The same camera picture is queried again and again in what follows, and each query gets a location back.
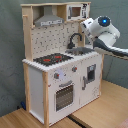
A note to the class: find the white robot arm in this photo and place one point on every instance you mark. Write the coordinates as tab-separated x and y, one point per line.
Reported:
103	35

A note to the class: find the wooden toy kitchen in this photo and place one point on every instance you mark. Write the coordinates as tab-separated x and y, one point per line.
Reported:
40	84

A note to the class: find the black stovetop red burners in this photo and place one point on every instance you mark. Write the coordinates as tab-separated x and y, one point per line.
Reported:
52	59

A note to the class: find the red oven knob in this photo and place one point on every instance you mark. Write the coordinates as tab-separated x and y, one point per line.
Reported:
74	69
56	75

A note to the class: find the black toy faucet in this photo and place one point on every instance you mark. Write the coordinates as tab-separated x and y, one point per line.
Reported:
74	39

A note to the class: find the grey toy sink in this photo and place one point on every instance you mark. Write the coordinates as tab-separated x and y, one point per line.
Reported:
79	51

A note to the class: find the grey ice dispenser panel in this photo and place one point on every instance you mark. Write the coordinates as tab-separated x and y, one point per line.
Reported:
91	73

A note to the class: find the toy oven door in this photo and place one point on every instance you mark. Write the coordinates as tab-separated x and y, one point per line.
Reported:
64	97

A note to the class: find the grey range hood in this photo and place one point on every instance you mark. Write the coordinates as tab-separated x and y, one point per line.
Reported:
48	18

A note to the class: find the toy microwave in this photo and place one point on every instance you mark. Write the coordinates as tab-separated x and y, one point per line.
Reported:
78	11

